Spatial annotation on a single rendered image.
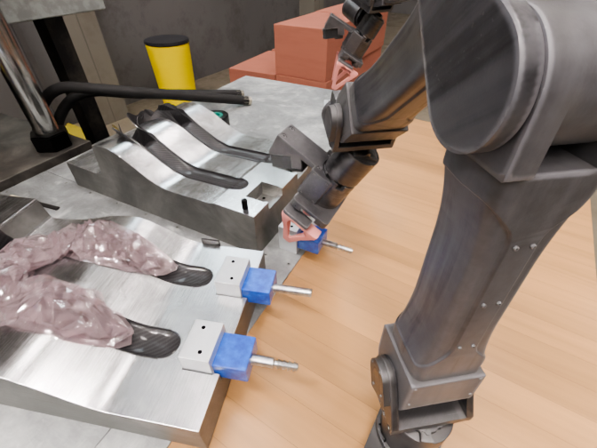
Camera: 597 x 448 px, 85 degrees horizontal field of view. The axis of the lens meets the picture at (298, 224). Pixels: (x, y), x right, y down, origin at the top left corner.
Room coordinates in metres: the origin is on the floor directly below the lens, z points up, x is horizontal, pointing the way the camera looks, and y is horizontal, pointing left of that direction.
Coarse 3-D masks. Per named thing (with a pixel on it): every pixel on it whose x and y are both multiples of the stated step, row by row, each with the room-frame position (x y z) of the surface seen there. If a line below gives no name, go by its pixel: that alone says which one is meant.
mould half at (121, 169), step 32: (160, 128) 0.66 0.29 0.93; (224, 128) 0.74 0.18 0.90; (96, 160) 0.65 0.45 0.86; (128, 160) 0.55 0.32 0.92; (192, 160) 0.60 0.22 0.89; (224, 160) 0.61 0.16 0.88; (128, 192) 0.56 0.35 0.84; (160, 192) 0.51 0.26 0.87; (192, 192) 0.49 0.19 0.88; (224, 192) 0.48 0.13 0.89; (288, 192) 0.52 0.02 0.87; (192, 224) 0.48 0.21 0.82; (224, 224) 0.45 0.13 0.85; (256, 224) 0.42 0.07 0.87
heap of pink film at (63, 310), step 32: (96, 224) 0.35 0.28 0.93; (0, 256) 0.32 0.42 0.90; (32, 256) 0.32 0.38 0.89; (64, 256) 0.32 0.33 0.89; (96, 256) 0.31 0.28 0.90; (128, 256) 0.32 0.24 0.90; (160, 256) 0.34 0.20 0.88; (0, 288) 0.27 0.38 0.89; (32, 288) 0.25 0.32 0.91; (64, 288) 0.25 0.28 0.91; (0, 320) 0.21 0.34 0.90; (32, 320) 0.21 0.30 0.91; (64, 320) 0.21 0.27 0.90; (96, 320) 0.22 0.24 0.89
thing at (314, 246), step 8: (280, 224) 0.44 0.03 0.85; (280, 232) 0.43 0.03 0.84; (296, 232) 0.42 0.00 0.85; (280, 240) 0.43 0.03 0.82; (304, 240) 0.42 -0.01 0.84; (312, 240) 0.41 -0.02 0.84; (320, 240) 0.41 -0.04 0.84; (328, 240) 0.42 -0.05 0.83; (288, 248) 0.43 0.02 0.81; (296, 248) 0.42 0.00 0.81; (304, 248) 0.42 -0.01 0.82; (312, 248) 0.41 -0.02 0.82; (320, 248) 0.41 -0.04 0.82; (336, 248) 0.41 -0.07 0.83; (344, 248) 0.40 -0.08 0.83
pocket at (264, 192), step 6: (258, 186) 0.51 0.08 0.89; (264, 186) 0.52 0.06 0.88; (270, 186) 0.51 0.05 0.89; (276, 186) 0.50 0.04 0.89; (252, 192) 0.49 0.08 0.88; (258, 192) 0.51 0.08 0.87; (264, 192) 0.52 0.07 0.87; (270, 192) 0.51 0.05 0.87; (276, 192) 0.51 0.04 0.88; (282, 192) 0.50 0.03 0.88; (258, 198) 0.50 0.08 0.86; (264, 198) 0.51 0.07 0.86; (270, 198) 0.50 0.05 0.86; (276, 198) 0.49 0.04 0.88; (270, 204) 0.47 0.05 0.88
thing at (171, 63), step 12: (156, 36) 3.34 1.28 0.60; (168, 36) 3.34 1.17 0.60; (180, 36) 3.34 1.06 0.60; (156, 48) 3.08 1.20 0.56; (168, 48) 3.09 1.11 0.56; (180, 48) 3.15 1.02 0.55; (156, 60) 3.10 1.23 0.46; (168, 60) 3.08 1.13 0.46; (180, 60) 3.13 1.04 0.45; (156, 72) 3.12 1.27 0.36; (168, 72) 3.09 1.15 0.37; (180, 72) 3.12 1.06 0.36; (192, 72) 3.25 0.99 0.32; (168, 84) 3.09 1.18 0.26; (180, 84) 3.11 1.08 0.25; (192, 84) 3.21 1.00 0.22
